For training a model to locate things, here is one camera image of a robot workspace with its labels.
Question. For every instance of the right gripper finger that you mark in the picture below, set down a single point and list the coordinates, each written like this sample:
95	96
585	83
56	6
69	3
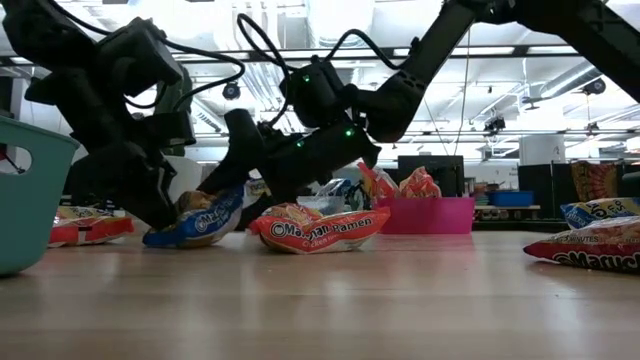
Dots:
235	175
252	210

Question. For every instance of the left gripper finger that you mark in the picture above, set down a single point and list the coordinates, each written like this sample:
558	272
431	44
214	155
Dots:
135	195

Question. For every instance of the blue Maruchan ramen pack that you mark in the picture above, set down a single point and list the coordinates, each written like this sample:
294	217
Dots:
332	187
200	222
600	210
257	187

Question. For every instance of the red Maruchan beef ramen pack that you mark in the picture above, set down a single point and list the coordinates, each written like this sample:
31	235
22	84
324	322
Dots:
90	227
590	247

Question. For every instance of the orange Maruchan ramen pack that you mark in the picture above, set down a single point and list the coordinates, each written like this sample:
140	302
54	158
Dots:
420	184
320	232
377	182

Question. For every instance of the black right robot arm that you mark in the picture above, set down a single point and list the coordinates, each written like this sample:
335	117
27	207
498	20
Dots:
435	65

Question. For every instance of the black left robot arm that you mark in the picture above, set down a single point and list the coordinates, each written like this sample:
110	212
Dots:
40	30

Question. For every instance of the teal plastic bin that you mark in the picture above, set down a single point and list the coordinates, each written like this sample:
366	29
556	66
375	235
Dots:
35	210

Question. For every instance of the red plastic bin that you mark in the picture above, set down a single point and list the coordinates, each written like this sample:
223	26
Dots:
430	215

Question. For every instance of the black ceiling projector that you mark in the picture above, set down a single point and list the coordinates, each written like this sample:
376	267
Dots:
495	123

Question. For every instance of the wooden shelf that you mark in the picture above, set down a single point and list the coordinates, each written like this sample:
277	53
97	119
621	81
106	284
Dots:
505	211

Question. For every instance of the blue storage bin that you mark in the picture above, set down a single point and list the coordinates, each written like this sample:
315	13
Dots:
510	198

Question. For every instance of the white box column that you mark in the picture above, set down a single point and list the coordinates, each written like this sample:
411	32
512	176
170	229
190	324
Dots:
542	150

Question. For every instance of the black office partition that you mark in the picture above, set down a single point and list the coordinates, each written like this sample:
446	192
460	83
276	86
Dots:
545	190

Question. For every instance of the orange patterned tapestry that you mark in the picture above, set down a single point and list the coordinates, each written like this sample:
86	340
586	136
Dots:
595	181

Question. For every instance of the black chair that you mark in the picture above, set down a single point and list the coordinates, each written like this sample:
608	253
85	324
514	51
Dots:
631	184

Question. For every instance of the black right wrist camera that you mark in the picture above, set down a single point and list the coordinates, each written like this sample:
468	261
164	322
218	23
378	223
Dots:
315	95

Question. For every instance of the black ceiling dome camera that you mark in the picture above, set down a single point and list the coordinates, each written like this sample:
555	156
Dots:
595	86
231	91

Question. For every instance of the silver ceiling duct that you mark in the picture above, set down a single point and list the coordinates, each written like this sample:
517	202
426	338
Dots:
570	82

